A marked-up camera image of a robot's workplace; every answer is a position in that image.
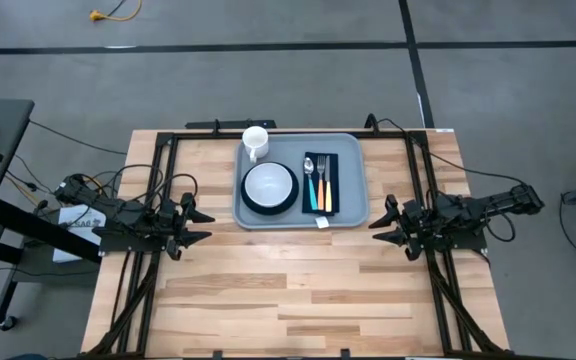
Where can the white mug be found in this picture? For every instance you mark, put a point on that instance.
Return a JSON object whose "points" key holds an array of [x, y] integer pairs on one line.
{"points": [[255, 140]]}

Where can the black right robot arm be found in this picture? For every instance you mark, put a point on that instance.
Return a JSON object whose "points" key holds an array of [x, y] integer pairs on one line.
{"points": [[493, 202]]}

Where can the navy cloth napkin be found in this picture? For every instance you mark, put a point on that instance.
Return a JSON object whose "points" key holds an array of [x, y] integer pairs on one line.
{"points": [[335, 170]]}

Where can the white bowl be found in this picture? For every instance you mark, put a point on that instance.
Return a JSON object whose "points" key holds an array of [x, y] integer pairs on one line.
{"points": [[268, 185]]}

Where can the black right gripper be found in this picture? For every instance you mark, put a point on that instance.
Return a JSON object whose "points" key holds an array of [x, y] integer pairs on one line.
{"points": [[420, 220]]}

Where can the grey plastic tray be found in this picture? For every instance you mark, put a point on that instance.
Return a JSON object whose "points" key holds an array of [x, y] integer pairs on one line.
{"points": [[355, 165]]}

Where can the black caster wheel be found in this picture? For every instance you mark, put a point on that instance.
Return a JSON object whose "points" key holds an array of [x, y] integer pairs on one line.
{"points": [[8, 323]]}

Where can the black aluminium table frame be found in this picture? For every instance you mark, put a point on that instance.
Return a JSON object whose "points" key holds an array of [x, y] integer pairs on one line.
{"points": [[203, 135]]}

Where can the black bar with LED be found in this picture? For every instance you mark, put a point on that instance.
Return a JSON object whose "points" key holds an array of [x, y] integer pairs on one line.
{"points": [[233, 124]]}

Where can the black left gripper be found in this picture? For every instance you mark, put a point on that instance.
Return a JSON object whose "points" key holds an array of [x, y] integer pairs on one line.
{"points": [[170, 220]]}

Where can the white printed paper sheet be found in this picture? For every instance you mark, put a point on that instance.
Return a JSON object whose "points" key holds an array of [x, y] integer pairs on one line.
{"points": [[68, 250]]}

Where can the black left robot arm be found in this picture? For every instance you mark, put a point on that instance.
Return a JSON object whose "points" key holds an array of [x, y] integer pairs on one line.
{"points": [[118, 212]]}

